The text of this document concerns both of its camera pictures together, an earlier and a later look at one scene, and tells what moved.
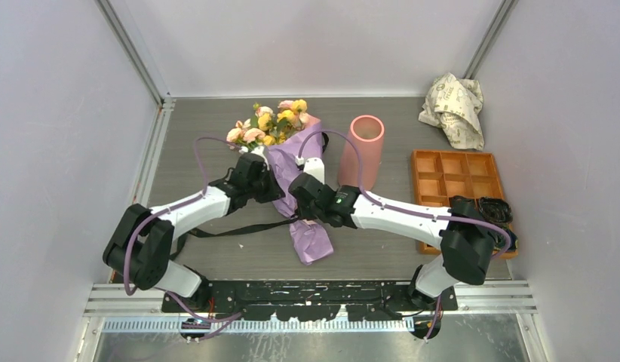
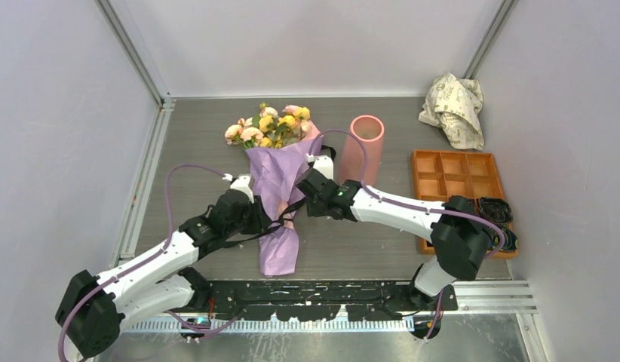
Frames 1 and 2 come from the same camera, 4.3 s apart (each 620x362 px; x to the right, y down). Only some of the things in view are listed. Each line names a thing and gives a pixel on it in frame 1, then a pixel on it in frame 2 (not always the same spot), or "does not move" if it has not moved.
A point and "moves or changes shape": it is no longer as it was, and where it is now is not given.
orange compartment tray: (439, 175) does not move
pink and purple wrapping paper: (290, 136) moves or changes shape
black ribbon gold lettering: (216, 233) moves or changes shape
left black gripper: (276, 191) → (260, 219)
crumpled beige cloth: (452, 105) does not move
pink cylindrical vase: (367, 131) does not move
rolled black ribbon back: (495, 210) does not move
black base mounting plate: (304, 300) does not move
